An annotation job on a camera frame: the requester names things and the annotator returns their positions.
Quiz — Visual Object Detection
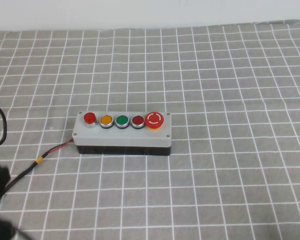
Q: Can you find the grey and black button box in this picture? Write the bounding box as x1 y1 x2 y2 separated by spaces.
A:
73 110 173 157

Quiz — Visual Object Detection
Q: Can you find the yellow flat push button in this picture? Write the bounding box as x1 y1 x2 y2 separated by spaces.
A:
98 114 114 130

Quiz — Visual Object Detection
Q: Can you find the green flat push button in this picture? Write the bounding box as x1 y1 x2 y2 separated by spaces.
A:
114 114 130 130

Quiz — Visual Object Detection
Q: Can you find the dark red flat push button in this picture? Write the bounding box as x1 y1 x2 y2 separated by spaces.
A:
130 114 146 131

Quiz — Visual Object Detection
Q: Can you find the red mushroom emergency stop button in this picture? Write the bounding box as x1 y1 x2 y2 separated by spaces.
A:
144 111 164 131

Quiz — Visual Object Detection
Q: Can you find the red indicator lamp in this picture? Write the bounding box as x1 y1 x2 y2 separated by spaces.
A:
83 112 98 128

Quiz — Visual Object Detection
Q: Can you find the grey checked tablecloth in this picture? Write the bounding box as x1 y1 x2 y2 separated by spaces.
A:
0 19 300 240

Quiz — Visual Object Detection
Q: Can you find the red and black power cable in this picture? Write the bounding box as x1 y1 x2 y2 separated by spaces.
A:
4 139 75 189

